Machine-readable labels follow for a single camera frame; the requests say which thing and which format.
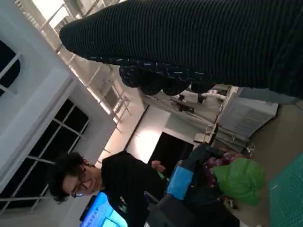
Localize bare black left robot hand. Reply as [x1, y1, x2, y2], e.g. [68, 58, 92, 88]
[166, 144, 225, 205]

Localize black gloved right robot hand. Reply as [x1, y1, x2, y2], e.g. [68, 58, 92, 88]
[59, 0, 303, 105]

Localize red toy grapes with leaf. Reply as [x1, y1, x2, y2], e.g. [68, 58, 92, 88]
[202, 152, 266, 206]

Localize dark doorway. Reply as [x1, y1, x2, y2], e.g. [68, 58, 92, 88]
[148, 131, 195, 167]

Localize person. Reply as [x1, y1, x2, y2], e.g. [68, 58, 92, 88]
[47, 151, 172, 227]

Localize lit blue computer monitor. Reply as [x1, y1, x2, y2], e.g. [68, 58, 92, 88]
[79, 191, 130, 227]

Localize white mesh cabinet on castors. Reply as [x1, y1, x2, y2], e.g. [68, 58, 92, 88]
[216, 91, 280, 142]

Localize green cutting mat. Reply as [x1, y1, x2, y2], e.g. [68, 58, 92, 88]
[268, 157, 303, 227]

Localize dark window with white frame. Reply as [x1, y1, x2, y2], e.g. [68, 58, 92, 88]
[0, 39, 22, 96]
[0, 98, 90, 210]

